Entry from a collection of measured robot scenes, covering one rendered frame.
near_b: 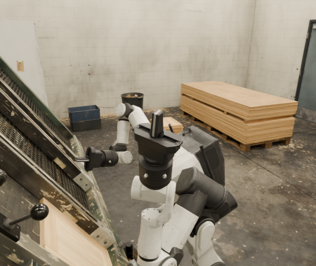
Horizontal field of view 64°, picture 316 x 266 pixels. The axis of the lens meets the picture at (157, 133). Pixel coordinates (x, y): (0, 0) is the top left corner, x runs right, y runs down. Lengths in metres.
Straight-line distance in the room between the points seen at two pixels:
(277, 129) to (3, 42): 4.69
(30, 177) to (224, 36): 6.96
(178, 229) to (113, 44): 5.73
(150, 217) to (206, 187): 0.23
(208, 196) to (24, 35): 4.31
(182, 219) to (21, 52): 4.30
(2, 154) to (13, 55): 3.92
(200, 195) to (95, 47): 5.62
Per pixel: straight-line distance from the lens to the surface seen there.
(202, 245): 1.33
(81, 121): 5.40
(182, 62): 6.97
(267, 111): 4.53
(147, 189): 0.70
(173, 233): 0.88
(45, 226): 0.95
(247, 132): 4.39
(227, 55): 7.68
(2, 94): 1.49
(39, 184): 1.06
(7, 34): 4.85
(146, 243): 0.80
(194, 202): 0.87
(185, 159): 0.99
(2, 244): 0.73
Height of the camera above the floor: 1.80
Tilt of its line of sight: 20 degrees down
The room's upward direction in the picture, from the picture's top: straight up
